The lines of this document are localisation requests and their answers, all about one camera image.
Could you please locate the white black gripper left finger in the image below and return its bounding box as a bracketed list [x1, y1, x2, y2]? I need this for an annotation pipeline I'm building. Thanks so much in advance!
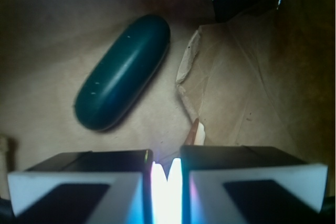
[8, 150, 153, 223]

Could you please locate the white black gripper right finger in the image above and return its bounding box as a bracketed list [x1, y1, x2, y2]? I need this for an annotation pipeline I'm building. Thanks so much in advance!
[181, 146, 328, 223]

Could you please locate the crumpled brown paper bag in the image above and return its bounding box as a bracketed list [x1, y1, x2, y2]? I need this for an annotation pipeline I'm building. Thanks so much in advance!
[1, 0, 335, 195]

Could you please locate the dark green oval case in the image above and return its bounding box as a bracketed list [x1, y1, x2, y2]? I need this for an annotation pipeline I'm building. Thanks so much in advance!
[74, 15, 171, 131]

